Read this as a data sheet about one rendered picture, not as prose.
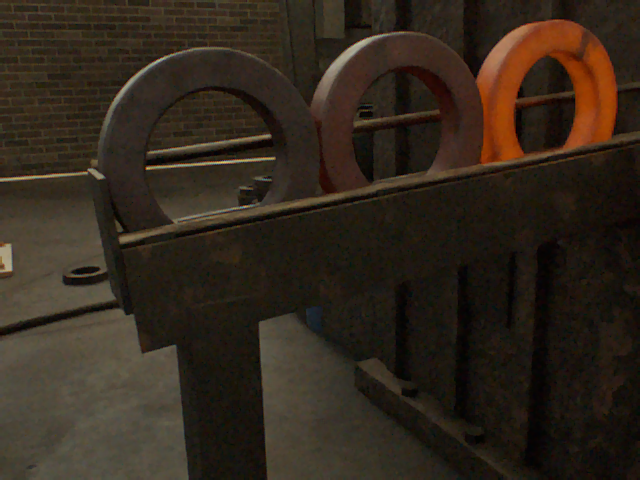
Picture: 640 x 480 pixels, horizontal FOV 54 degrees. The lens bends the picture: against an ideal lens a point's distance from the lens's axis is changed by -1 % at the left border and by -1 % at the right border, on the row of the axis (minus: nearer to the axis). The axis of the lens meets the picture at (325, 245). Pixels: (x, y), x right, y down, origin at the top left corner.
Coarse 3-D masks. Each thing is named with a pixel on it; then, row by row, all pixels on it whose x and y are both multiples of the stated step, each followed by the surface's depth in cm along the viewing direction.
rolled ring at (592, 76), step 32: (512, 32) 65; (544, 32) 63; (576, 32) 65; (512, 64) 62; (576, 64) 68; (608, 64) 68; (512, 96) 63; (576, 96) 71; (608, 96) 69; (512, 128) 64; (576, 128) 71; (608, 128) 70; (480, 160) 67
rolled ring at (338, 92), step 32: (352, 64) 55; (384, 64) 57; (416, 64) 58; (448, 64) 60; (320, 96) 56; (352, 96) 56; (448, 96) 61; (480, 96) 62; (320, 128) 55; (448, 128) 63; (480, 128) 63; (320, 160) 56; (352, 160) 57; (448, 160) 63
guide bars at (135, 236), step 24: (600, 144) 68; (624, 144) 70; (480, 168) 62; (504, 168) 63; (336, 192) 55; (360, 192) 56; (384, 192) 57; (216, 216) 51; (240, 216) 51; (264, 216) 52; (120, 240) 47; (144, 240) 48
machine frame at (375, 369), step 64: (384, 0) 129; (448, 0) 116; (512, 0) 102; (576, 0) 90; (512, 256) 109; (576, 256) 97; (384, 320) 153; (448, 320) 124; (512, 320) 112; (576, 320) 98; (384, 384) 145; (448, 384) 127; (512, 384) 110; (576, 384) 100; (448, 448) 124; (512, 448) 112; (576, 448) 102
